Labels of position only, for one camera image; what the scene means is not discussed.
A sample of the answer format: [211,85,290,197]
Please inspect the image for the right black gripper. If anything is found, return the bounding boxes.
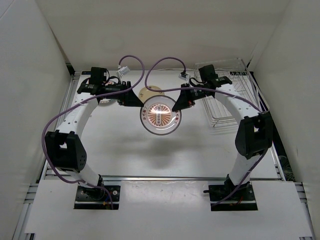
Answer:
[172,83,211,112]

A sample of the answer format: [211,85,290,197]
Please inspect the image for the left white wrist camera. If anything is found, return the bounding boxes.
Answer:
[116,65,131,78]

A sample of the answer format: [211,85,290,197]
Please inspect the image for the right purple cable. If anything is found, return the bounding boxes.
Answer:
[144,57,266,206]

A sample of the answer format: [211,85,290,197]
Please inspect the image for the dark blue rimmed plate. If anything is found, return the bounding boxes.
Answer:
[98,98,117,107]

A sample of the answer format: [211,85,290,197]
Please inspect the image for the purple cable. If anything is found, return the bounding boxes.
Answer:
[144,57,266,206]
[41,54,145,210]

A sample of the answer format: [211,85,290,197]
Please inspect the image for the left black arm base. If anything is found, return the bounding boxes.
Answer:
[73,184,121,211]

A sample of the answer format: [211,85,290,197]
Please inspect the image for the metal rail bar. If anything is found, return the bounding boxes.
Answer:
[44,175,281,181]

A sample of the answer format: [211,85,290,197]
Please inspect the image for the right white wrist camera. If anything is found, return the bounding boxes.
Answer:
[178,71,190,81]

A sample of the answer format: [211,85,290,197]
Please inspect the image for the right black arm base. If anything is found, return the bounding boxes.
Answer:
[203,183,258,212]

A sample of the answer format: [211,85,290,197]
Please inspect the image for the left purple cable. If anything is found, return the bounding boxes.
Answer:
[41,54,145,210]

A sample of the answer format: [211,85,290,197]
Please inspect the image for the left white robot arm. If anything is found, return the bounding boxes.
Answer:
[41,67,143,200]

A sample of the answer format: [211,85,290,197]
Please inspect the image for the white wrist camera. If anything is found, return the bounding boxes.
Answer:
[178,71,190,81]
[116,65,131,78]

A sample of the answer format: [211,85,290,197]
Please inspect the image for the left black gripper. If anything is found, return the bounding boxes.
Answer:
[101,81,144,107]

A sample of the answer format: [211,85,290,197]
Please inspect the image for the cream plate floral print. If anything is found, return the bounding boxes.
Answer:
[138,85,165,103]

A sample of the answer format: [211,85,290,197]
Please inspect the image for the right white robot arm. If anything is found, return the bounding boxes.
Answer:
[172,65,273,200]

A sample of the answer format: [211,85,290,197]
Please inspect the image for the orange sunburst plate green rim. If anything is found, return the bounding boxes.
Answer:
[140,95,182,136]

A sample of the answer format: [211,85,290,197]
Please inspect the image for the metal wire dish rack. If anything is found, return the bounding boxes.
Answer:
[193,58,269,128]

